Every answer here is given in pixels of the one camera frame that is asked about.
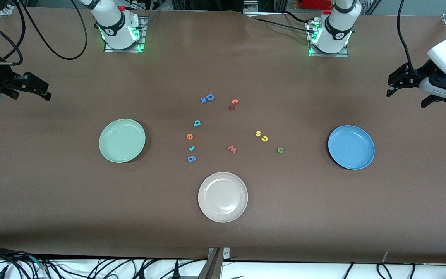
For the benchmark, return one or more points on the red box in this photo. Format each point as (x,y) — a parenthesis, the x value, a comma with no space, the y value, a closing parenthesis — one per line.
(316,4)

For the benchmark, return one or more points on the blue plate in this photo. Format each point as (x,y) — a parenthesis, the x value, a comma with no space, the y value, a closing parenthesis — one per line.
(350,147)

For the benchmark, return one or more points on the blue foam letter D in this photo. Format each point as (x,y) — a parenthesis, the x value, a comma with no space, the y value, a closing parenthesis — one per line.
(207,97)

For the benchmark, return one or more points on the beige plate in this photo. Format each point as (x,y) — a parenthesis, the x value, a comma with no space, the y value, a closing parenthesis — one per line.
(223,197)

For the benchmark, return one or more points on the light green plate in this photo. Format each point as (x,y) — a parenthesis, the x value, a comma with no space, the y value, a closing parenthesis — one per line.
(122,140)

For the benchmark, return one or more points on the pink foam letter w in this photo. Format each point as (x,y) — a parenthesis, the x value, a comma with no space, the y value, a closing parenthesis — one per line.
(232,149)

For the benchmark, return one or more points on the metal table edge bracket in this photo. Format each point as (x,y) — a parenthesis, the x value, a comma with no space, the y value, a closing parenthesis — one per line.
(213,265)

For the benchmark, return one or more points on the grey tape strip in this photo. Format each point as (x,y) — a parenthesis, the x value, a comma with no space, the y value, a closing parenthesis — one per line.
(386,255)

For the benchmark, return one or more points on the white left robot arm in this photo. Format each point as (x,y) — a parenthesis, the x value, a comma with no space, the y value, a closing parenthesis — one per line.
(337,27)

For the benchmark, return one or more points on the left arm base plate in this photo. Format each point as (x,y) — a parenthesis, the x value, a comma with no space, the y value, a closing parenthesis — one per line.
(329,55)

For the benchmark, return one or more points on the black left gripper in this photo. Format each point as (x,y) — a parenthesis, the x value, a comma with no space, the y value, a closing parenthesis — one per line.
(420,73)

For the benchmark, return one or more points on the blue foam letter g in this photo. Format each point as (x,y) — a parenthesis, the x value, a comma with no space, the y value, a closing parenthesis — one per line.
(189,159)

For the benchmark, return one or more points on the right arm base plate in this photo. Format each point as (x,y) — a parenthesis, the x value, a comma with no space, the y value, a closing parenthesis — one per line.
(124,50)

